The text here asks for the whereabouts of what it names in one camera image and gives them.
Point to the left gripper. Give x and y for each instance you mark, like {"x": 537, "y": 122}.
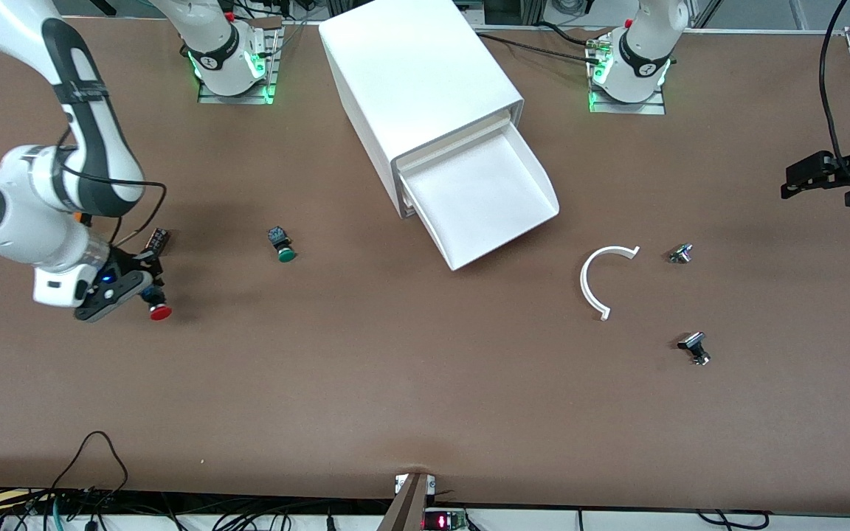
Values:
{"x": 836, "y": 171}

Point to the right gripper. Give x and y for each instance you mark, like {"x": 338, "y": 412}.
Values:
{"x": 124, "y": 260}

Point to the red push button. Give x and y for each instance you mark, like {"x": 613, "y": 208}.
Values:
{"x": 161, "y": 313}

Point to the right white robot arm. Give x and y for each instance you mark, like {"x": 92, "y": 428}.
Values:
{"x": 34, "y": 206}

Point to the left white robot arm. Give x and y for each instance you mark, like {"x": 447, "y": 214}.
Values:
{"x": 643, "y": 66}

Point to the green push button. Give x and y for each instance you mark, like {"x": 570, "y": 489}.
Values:
{"x": 286, "y": 255}

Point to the white drawer cabinet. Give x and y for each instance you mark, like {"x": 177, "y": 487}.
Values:
{"x": 410, "y": 66}

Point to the small black contact block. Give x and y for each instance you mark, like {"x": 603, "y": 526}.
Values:
{"x": 159, "y": 240}

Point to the small metal knob lower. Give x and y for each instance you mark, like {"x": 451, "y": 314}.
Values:
{"x": 693, "y": 342}

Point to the white curved plastic arc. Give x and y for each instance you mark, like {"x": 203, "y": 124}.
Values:
{"x": 583, "y": 284}

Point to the yellow tag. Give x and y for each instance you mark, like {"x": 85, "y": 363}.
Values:
{"x": 8, "y": 499}

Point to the device with red display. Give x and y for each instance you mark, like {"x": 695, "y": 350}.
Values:
{"x": 443, "y": 522}

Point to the silver knob switch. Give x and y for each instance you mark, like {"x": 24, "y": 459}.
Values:
{"x": 680, "y": 254}

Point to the small white bracket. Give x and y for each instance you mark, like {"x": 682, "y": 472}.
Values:
{"x": 431, "y": 484}
{"x": 399, "y": 484}

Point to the brown wooden post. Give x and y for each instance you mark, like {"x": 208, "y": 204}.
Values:
{"x": 404, "y": 509}

